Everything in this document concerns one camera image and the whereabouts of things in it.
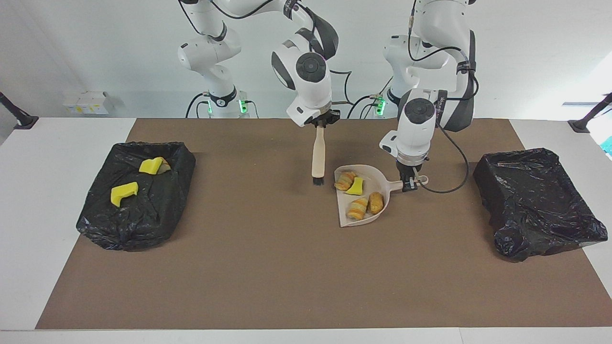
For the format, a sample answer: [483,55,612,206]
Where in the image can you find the beige brush with black bristles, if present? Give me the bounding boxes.
[311,125,326,186]

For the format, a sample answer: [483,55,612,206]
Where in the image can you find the beige plastic dustpan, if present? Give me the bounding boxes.
[333,164,429,228]

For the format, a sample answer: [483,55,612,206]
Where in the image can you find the orange striped croissant piece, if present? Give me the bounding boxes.
[347,197,369,221]

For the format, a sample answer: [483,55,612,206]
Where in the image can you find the small croissant chunk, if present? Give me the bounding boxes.
[334,171,357,191]

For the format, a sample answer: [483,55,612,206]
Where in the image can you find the yellow sponge with green edge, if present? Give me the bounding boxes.
[139,157,164,174]

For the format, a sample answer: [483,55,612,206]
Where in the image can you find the notched yellow sponge piece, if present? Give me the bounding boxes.
[110,182,139,208]

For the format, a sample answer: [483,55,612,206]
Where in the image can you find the black bag lined bin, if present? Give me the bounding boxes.
[76,141,197,252]
[473,148,609,262]

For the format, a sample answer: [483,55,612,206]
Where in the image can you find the brown table mat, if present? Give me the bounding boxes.
[35,118,612,330]

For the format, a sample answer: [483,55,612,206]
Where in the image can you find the black base cable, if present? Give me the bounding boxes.
[186,92,211,118]
[348,76,393,118]

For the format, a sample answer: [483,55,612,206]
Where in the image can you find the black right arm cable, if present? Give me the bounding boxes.
[178,0,354,107]

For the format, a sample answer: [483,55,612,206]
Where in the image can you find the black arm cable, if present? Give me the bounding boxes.
[178,0,354,107]
[408,0,479,194]

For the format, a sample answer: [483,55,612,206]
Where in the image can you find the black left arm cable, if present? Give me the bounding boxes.
[408,0,479,194]

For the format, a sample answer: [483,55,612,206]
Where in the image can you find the black camera stand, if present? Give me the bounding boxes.
[0,91,39,130]
[568,92,612,133]

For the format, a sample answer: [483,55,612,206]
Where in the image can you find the white wall socket boxes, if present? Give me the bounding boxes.
[63,91,109,115]

